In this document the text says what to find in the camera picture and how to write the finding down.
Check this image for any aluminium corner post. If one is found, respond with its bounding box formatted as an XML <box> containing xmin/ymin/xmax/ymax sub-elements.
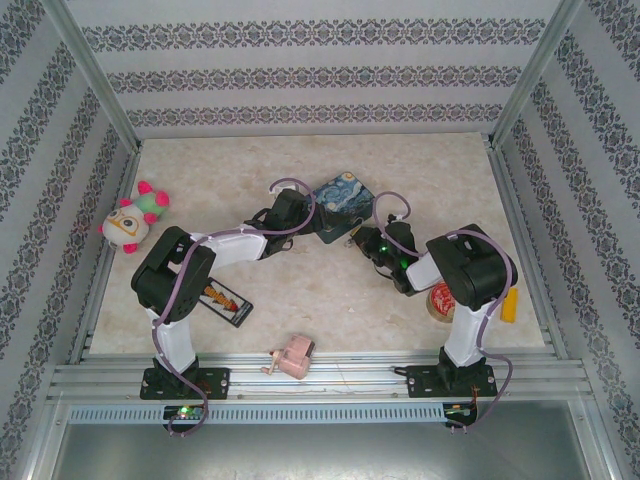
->
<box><xmin>492</xmin><ymin>0</ymin><xmax>585</xmax><ymax>147</ymax></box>
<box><xmin>41</xmin><ymin>0</ymin><xmax>141</xmax><ymax>151</ymax></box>

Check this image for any wide aluminium mounting rail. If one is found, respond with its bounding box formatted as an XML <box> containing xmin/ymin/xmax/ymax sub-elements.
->
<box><xmin>47</xmin><ymin>351</ymin><xmax>596</xmax><ymax>402</ymax></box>

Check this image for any starry night print tin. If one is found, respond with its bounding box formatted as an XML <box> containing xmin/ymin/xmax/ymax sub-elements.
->
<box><xmin>312</xmin><ymin>171</ymin><xmax>377</xmax><ymax>246</ymax></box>

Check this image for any black box with orange print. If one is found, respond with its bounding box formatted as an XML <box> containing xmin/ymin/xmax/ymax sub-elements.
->
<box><xmin>198</xmin><ymin>277</ymin><xmax>255</xmax><ymax>329</ymax></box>

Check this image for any white plush toy with glasses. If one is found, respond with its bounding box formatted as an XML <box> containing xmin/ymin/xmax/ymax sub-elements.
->
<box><xmin>98</xmin><ymin>179</ymin><xmax>172</xmax><ymax>257</ymax></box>

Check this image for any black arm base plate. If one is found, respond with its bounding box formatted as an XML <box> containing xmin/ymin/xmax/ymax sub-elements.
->
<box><xmin>406</xmin><ymin>363</ymin><xmax>497</xmax><ymax>401</ymax></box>
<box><xmin>141</xmin><ymin>367</ymin><xmax>232</xmax><ymax>402</ymax></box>

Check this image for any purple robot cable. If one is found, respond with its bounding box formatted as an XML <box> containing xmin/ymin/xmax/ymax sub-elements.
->
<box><xmin>372</xmin><ymin>192</ymin><xmax>517</xmax><ymax>436</ymax></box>
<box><xmin>152</xmin><ymin>176</ymin><xmax>318</xmax><ymax>439</ymax></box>

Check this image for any pink pencil sharpener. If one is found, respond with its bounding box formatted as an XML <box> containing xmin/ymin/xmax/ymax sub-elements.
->
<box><xmin>260</xmin><ymin>333</ymin><xmax>317</xmax><ymax>382</ymax></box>

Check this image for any round red and tan tin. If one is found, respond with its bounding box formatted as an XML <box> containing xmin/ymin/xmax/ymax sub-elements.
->
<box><xmin>426</xmin><ymin>280</ymin><xmax>459</xmax><ymax>324</ymax></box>

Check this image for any grey slotted cable duct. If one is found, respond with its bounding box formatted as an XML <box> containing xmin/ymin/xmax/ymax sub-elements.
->
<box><xmin>66</xmin><ymin>403</ymin><xmax>449</xmax><ymax>426</ymax></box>

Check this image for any aluminium side rail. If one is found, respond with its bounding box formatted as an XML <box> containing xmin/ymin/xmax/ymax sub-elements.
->
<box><xmin>68</xmin><ymin>139</ymin><xmax>146</xmax><ymax>365</ymax></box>
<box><xmin>484</xmin><ymin>134</ymin><xmax>570</xmax><ymax>361</ymax></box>

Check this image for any yellow block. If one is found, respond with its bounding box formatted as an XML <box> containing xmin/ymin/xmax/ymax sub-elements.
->
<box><xmin>501</xmin><ymin>287</ymin><xmax>520</xmax><ymax>322</ymax></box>

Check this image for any controller board with green light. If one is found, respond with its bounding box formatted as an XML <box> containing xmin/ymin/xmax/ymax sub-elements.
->
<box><xmin>443</xmin><ymin>403</ymin><xmax>480</xmax><ymax>421</ymax></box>
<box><xmin>163</xmin><ymin>404</ymin><xmax>206</xmax><ymax>422</ymax></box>

